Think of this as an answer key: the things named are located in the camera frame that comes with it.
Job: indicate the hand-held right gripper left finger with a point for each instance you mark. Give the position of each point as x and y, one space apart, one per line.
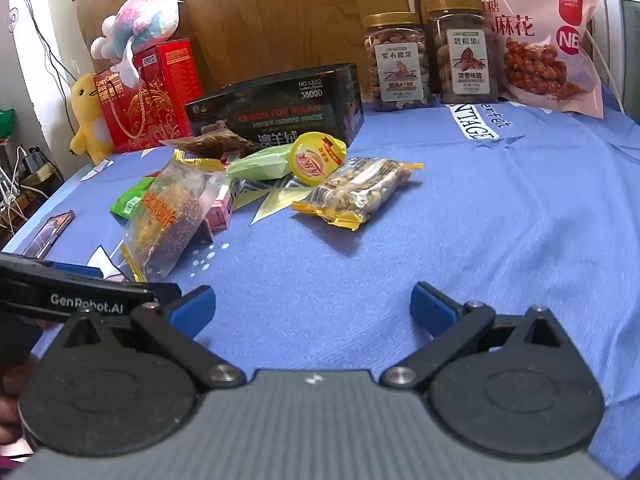
192 306

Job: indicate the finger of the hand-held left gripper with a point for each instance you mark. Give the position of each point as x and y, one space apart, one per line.
77 270
165 294

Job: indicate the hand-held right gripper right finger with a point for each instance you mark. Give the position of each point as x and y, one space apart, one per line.
432 306

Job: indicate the clear packet with orange label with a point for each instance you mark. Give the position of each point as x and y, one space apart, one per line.
165 215

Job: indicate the bright green snack packet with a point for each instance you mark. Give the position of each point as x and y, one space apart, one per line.
131 197

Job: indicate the small pink box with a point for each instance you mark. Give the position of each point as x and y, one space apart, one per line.
222 210

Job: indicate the peanut packet with gold edges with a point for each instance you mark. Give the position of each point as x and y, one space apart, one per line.
355 187

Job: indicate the light green snack packet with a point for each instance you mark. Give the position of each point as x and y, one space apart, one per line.
260 166

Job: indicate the dark brown snack packet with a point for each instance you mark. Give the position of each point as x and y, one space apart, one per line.
215 142

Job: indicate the yellow lid jelly cup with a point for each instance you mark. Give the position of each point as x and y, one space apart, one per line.
315 157

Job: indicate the black cardboard box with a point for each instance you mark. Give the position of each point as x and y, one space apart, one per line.
280 105

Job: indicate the person's left hand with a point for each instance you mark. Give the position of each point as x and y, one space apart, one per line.
10 410

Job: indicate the smartphone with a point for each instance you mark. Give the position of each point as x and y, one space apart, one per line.
47 235

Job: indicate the blue printed blanket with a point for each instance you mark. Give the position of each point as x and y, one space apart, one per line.
360 245

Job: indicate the white power strip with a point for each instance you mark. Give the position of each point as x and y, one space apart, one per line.
7 187

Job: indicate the black charger plug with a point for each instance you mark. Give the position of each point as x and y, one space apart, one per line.
36 160

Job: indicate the yellow plush duck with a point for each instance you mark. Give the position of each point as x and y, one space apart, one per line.
87 112

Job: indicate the green plastic item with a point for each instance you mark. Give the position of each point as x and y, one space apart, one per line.
6 125

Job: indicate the tall red box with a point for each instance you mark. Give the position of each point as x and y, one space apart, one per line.
177 65

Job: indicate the clear jar of pale nuts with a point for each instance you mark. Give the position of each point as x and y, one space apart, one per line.
397 67

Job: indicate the clear jar of dark nuts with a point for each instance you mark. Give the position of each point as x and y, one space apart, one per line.
465 60

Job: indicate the pink white plush toy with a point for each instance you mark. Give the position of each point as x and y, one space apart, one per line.
145 17

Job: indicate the large pink snack bag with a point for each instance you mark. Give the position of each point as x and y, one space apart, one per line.
545 40

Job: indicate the wooden board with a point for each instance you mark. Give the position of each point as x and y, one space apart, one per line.
280 20

